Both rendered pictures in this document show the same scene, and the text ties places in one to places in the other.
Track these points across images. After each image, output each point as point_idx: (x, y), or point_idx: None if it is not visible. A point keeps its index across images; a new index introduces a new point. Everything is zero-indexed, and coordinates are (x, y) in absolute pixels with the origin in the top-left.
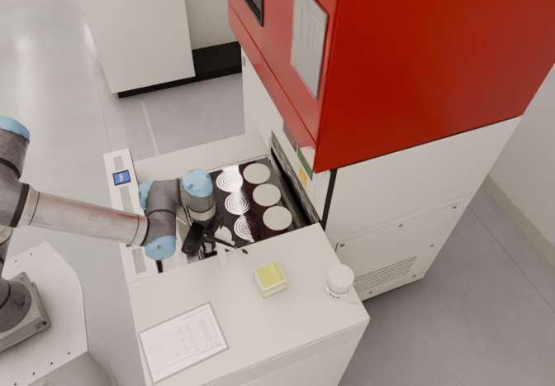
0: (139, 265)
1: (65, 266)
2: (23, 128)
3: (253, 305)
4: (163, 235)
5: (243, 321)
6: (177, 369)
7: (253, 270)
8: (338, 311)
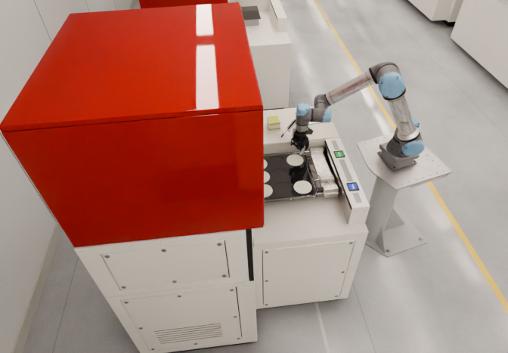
0: (335, 143)
1: (379, 174)
2: (380, 82)
3: (282, 122)
4: (319, 95)
5: (287, 119)
6: None
7: (280, 132)
8: None
